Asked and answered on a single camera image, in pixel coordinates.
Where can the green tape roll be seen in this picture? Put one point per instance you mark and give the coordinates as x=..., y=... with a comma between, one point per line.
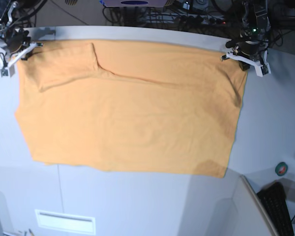
x=281, y=169

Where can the white cable tray slot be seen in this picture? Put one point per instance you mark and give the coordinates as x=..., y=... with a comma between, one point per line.
x=66, y=222

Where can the white partition panel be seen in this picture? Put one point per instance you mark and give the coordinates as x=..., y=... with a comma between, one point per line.
x=253, y=219

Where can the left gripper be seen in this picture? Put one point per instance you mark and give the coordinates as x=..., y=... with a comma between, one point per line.
x=250, y=51

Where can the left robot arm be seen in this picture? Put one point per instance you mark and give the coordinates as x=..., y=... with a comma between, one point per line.
x=254, y=24

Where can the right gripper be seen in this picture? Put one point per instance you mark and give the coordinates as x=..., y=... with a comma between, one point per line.
x=13, y=40

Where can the black keyboard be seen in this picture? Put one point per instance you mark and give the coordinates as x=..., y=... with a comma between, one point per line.
x=273, y=200

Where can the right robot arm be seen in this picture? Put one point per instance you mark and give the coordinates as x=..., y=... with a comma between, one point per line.
x=14, y=13

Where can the black power strip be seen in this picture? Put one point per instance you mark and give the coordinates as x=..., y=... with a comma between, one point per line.
x=206, y=19

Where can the orange yellow t-shirt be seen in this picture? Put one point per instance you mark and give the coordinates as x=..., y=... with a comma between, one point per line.
x=130, y=106

